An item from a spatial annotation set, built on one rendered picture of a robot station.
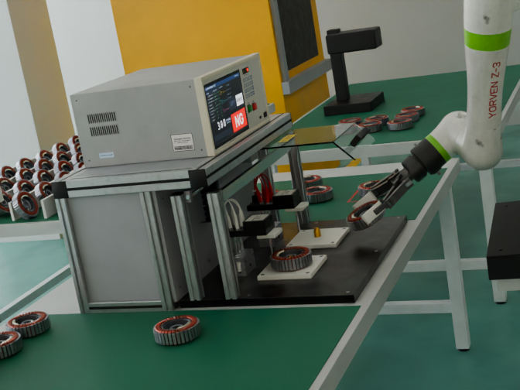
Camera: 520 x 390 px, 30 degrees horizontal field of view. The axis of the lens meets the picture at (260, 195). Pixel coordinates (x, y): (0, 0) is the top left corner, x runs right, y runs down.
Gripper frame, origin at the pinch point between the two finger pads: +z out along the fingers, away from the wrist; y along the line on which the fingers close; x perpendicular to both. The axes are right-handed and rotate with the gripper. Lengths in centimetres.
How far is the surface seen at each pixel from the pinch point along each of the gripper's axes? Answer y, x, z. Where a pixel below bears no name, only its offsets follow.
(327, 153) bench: 142, -17, -4
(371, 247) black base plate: -9.2, -6.0, 5.1
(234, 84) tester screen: 2, 51, 4
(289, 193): 7.4, 16.3, 13.1
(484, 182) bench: 117, -64, -45
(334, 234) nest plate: 5.6, -1.2, 10.9
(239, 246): -9.5, 18.8, 31.8
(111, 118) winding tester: -5, 67, 34
